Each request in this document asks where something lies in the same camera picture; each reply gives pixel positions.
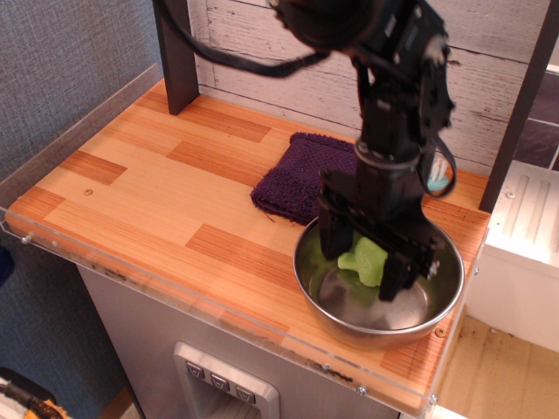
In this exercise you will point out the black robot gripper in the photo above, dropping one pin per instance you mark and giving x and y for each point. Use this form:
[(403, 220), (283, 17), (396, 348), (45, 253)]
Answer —
[(382, 200)]

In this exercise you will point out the green toy broccoli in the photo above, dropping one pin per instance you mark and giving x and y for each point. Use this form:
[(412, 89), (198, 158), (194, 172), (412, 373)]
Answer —
[(367, 259)]

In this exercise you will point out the stainless steel bowl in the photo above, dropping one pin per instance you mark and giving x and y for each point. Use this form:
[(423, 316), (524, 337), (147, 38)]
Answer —
[(351, 311)]

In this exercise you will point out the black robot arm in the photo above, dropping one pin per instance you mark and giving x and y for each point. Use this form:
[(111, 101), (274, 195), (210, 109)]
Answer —
[(399, 50)]

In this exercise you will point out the purple folded cloth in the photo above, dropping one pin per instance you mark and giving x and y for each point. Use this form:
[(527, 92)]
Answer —
[(290, 189)]

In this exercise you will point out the teal dish brush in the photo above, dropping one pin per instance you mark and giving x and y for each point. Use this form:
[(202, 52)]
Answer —
[(438, 180)]

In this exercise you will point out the white toy sink unit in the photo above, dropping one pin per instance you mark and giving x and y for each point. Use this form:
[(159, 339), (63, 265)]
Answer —
[(515, 285)]

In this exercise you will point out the silver ice dispenser panel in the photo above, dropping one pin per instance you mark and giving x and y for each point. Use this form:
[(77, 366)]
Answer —
[(217, 389)]

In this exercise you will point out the grey toy fridge cabinet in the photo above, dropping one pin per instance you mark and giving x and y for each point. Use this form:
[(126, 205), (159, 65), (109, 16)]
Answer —
[(144, 332)]

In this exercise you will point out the clear acrylic left guard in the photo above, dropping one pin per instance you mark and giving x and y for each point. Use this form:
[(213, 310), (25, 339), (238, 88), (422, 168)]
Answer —
[(43, 162)]

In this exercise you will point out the dark right shelf post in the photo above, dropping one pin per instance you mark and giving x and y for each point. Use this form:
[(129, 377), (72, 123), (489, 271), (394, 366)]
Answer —
[(537, 66)]

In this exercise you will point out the dark shelf post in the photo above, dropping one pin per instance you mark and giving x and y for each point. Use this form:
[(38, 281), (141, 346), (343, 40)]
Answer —
[(178, 64), (537, 66)]

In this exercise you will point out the dark left shelf post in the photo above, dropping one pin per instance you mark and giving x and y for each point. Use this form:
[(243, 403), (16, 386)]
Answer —
[(178, 64)]

